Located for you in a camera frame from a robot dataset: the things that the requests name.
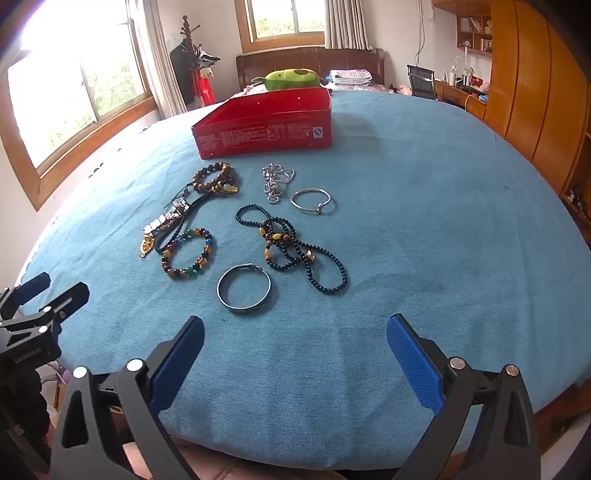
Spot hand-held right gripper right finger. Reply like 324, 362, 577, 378
385, 313, 543, 480

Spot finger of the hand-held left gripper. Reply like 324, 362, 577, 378
0, 282, 90, 335
0, 271, 51, 320

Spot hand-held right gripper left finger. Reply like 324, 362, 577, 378
48, 315, 206, 480

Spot wide silver bangle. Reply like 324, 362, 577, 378
217, 263, 273, 315

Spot multicolour bead bracelet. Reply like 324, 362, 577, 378
161, 227, 215, 280

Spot black cord necklace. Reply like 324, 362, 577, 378
154, 182, 222, 254

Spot silver crystal bracelet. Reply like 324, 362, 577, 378
235, 204, 348, 294

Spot thin silver bangle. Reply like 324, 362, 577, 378
290, 187, 334, 216

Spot brown bead bracelet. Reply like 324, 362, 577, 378
193, 161, 241, 195

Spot red rectangular box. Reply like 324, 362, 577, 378
191, 87, 333, 160

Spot large wooden framed window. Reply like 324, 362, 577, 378
0, 0, 158, 210

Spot white curtain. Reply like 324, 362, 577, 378
139, 0, 188, 121

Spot red hanging bag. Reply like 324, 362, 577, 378
194, 67, 216, 106

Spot dark hanging jacket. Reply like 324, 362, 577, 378
170, 41, 222, 112

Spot wooden desk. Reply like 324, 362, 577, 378
434, 79, 488, 121

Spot pink floral bedding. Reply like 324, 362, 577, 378
325, 83, 393, 93

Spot black office chair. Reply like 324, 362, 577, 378
406, 65, 437, 100

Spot folded towels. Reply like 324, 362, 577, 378
329, 69, 373, 87

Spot wooden wardrobe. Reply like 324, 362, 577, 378
431, 0, 591, 195

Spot green plush toy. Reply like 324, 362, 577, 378
252, 68, 329, 93

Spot wooden headboard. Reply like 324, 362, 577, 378
236, 47, 386, 90

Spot beige pleated curtain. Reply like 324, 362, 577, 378
323, 0, 372, 51

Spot small wooden framed window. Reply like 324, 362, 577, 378
235, 0, 331, 54

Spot wooden bed frame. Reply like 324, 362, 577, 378
536, 383, 591, 444

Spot white wall cable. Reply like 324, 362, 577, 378
417, 0, 426, 70

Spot wooden wall shelf with books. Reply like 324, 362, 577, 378
456, 14, 494, 57

